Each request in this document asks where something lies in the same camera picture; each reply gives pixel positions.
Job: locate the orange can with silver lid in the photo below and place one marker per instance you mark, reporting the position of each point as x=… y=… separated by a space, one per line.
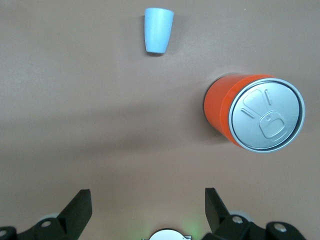
x=265 y=115

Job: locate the brown table cover sheet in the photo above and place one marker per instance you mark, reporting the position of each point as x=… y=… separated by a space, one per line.
x=75 y=100

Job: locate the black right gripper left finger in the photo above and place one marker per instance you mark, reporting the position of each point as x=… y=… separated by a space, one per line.
x=72 y=220

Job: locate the light blue plastic cup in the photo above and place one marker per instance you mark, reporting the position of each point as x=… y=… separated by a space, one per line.
x=158 y=30

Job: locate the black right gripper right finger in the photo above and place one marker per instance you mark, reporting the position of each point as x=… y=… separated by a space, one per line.
x=220 y=220

